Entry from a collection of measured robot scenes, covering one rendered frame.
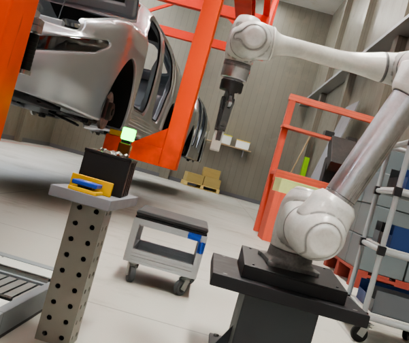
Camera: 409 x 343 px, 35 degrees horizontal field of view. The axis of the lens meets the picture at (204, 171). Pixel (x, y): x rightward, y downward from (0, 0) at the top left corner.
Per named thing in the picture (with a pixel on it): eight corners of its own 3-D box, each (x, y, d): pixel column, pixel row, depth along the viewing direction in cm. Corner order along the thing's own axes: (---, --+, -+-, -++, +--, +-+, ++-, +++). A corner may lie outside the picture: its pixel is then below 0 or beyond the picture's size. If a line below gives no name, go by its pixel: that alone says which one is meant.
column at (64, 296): (45, 330, 194) (82, 196, 194) (76, 339, 194) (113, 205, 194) (34, 338, 184) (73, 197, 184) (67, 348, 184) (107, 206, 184)
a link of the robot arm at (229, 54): (220, 59, 215) (224, 56, 202) (232, 13, 214) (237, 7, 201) (250, 68, 216) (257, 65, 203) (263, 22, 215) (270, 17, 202)
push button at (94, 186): (77, 186, 179) (79, 177, 179) (101, 192, 178) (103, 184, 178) (69, 186, 172) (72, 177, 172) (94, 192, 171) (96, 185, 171)
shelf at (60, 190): (87, 192, 214) (90, 183, 214) (136, 205, 213) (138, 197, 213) (47, 194, 171) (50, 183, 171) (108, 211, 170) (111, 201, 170)
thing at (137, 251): (126, 266, 339) (144, 203, 339) (193, 284, 339) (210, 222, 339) (116, 280, 296) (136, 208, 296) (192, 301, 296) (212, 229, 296)
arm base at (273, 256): (301, 261, 236) (305, 246, 236) (320, 278, 214) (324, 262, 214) (254, 250, 233) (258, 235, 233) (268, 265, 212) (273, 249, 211)
